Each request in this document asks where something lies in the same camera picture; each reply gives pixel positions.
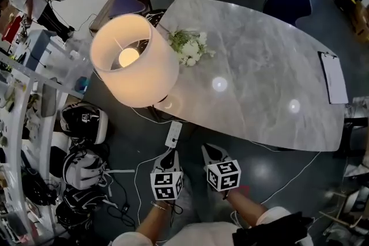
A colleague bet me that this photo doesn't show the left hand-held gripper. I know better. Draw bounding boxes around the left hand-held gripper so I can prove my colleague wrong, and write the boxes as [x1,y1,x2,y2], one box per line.
[149,149,185,201]

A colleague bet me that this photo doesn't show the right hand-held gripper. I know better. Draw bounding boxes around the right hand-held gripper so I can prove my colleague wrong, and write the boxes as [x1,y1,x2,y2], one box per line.
[202,143,242,192]

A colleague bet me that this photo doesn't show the lit table lamp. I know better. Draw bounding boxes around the lit table lamp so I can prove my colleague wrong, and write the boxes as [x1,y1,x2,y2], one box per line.
[89,13,180,109]

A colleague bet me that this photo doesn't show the person's left forearm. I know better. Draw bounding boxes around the person's left forearm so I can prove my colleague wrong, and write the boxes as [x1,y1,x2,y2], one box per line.
[134,199,175,243]

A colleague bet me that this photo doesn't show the person's right forearm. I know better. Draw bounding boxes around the person's right forearm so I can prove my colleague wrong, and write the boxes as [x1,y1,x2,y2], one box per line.
[226,189,270,230]

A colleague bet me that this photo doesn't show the white power strip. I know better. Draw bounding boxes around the white power strip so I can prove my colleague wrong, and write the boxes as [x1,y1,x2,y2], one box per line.
[164,120,183,150]

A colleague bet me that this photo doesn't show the person's white garment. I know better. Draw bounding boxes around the person's white garment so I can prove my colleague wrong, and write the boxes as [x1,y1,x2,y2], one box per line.
[111,206,292,246]

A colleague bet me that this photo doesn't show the black cloth bag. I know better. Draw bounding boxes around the black cloth bag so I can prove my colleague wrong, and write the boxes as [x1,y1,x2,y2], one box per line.
[232,211,315,246]

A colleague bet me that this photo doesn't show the grey marble table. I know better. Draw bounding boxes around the grey marble table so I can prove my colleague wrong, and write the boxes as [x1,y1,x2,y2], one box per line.
[152,0,347,153]

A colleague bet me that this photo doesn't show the white flower bouquet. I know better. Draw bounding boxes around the white flower bouquet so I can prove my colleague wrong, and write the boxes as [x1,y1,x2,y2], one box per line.
[167,29,217,67]

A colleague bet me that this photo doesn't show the small teal box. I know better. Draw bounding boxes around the small teal box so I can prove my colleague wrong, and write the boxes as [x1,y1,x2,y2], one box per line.
[74,75,89,93]

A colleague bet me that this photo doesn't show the black clipboard with paper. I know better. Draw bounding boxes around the black clipboard with paper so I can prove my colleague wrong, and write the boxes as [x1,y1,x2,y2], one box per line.
[317,50,349,105]

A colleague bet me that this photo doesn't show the white shelf rack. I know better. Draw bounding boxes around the white shelf rack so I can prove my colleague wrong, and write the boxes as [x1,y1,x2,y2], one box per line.
[0,51,90,246]

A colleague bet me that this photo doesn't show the low wooden platform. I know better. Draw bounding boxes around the low wooden platform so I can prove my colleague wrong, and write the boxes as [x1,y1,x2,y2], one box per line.
[88,0,146,36]

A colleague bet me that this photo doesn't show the table with grey tablecloth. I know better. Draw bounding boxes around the table with grey tablecloth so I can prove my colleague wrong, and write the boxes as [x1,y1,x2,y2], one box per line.
[14,28,60,73]

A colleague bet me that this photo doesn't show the white power cable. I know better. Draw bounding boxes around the white power cable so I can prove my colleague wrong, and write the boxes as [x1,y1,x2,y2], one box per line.
[247,139,322,206]
[133,146,174,230]

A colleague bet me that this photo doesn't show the silver bracelet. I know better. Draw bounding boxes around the silver bracelet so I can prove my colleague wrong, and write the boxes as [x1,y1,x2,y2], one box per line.
[150,200,170,211]

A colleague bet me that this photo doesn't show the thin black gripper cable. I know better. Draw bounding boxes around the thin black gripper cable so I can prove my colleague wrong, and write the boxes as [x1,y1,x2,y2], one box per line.
[164,199,184,215]

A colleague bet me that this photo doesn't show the black adapter cable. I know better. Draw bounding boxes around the black adapter cable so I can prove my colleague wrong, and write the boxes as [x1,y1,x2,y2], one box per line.
[106,172,137,229]

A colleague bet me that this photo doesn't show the white backpack with black straps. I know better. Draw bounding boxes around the white backpack with black straps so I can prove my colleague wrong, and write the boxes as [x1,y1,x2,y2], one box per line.
[145,9,168,29]

